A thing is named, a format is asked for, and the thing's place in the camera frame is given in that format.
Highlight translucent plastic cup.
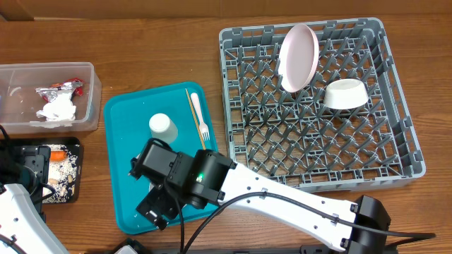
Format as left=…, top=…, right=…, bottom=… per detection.
left=149, top=113, right=178, bottom=144

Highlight grey plastic dishwasher rack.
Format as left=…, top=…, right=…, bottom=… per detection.
left=219, top=18, right=427, bottom=192

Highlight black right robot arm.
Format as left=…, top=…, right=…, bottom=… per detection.
left=129, top=138, right=391, bottom=253

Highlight white plastic fork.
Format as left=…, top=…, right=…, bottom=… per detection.
left=190, top=92, right=210, bottom=141

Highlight rice and peanut scraps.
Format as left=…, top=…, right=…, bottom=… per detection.
left=42, top=144, right=81, bottom=204

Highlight wooden chopstick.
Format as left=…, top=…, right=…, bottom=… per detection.
left=185, top=88, right=206, bottom=150

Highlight foil wrapper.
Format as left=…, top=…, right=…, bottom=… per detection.
left=35, top=78, right=85, bottom=102

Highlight clear plastic bin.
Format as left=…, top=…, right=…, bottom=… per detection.
left=1, top=62, right=102, bottom=134

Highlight white bowl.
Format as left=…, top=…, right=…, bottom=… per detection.
left=324, top=79, right=369, bottom=110

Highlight orange carrot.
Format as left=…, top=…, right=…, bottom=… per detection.
left=50, top=150, right=67, bottom=162

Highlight red sauce packet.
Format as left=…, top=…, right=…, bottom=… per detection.
left=50, top=78, right=85, bottom=96

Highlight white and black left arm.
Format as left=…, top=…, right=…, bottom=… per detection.
left=1, top=128, right=68, bottom=254

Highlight white napkin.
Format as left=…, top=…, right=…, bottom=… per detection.
left=36, top=92, right=76, bottom=121

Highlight black waste tray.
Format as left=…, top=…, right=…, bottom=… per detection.
left=11, top=137, right=83, bottom=204

